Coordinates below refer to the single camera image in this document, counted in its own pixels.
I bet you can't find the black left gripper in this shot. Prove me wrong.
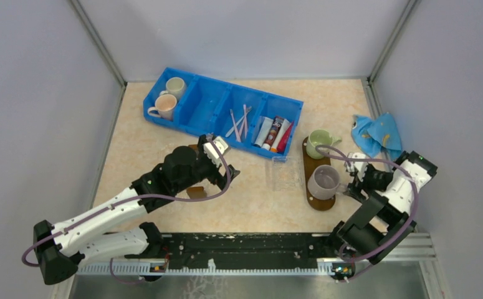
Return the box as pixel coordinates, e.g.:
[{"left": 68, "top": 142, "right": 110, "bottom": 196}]
[{"left": 174, "top": 136, "right": 239, "bottom": 193}]

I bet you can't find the grey ceramic mug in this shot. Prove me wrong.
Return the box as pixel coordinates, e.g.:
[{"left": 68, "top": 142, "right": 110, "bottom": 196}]
[{"left": 307, "top": 164, "right": 347, "bottom": 201}]

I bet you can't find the clear holder with wooden ends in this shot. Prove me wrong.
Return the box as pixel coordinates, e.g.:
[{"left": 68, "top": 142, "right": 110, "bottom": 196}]
[{"left": 182, "top": 146, "right": 207, "bottom": 200}]

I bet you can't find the clear textured acrylic tray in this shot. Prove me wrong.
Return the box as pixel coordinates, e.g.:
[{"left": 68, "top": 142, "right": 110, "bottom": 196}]
[{"left": 270, "top": 156, "right": 302, "bottom": 191}]

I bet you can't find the green ceramic mug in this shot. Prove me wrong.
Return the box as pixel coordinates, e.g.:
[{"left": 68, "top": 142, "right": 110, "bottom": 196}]
[{"left": 305, "top": 129, "right": 342, "bottom": 159}]

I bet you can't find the white ceramic mug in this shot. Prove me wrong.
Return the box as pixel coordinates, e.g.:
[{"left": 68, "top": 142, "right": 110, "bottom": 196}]
[{"left": 147, "top": 93, "right": 178, "bottom": 121}]

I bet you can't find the cream speckled ceramic mug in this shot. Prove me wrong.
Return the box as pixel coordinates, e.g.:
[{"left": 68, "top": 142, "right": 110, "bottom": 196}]
[{"left": 159, "top": 77, "right": 187, "bottom": 101}]

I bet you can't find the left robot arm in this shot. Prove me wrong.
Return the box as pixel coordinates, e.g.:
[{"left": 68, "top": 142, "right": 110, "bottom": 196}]
[{"left": 29, "top": 136, "right": 239, "bottom": 285}]

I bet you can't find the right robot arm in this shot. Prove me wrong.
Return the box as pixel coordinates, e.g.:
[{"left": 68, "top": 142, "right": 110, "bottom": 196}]
[{"left": 328, "top": 151, "right": 438, "bottom": 265}]

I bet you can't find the brown oval wooden tray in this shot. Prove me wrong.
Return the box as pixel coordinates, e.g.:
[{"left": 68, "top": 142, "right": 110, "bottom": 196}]
[{"left": 302, "top": 136, "right": 336, "bottom": 212}]

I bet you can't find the light pink toothbrush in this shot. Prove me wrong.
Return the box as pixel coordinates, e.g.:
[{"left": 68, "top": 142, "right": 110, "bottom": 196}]
[{"left": 243, "top": 104, "right": 250, "bottom": 138}]

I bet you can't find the blue crumpled cloth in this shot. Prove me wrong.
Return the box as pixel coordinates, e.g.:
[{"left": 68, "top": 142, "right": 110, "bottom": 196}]
[{"left": 351, "top": 113, "right": 403, "bottom": 160}]

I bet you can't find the white tube black cap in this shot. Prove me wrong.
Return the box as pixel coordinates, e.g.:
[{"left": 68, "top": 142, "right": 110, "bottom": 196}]
[{"left": 254, "top": 116, "right": 274, "bottom": 148}]

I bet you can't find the blue divided storage bin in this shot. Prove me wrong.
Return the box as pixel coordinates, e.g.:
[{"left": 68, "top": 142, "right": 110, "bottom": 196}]
[{"left": 143, "top": 67, "right": 304, "bottom": 159}]

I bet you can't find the white tube orange cap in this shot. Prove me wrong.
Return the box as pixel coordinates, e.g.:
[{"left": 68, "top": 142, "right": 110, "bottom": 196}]
[{"left": 270, "top": 119, "right": 290, "bottom": 153}]

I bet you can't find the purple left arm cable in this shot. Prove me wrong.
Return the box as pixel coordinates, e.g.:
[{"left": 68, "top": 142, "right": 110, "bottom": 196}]
[{"left": 21, "top": 140, "right": 233, "bottom": 268}]

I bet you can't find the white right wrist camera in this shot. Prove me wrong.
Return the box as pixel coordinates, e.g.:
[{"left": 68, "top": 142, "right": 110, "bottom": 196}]
[{"left": 345, "top": 152, "right": 368, "bottom": 181}]

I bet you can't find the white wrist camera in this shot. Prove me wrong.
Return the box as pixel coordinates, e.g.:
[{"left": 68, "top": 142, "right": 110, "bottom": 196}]
[
  {"left": 345, "top": 152, "right": 368, "bottom": 181},
  {"left": 203, "top": 136, "right": 231, "bottom": 168}
]

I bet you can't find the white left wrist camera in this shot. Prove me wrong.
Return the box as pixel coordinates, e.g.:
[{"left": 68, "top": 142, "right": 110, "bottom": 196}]
[{"left": 203, "top": 136, "right": 231, "bottom": 168}]

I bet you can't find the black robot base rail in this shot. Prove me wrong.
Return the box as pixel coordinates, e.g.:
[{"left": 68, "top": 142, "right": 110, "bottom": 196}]
[{"left": 124, "top": 221, "right": 360, "bottom": 273}]

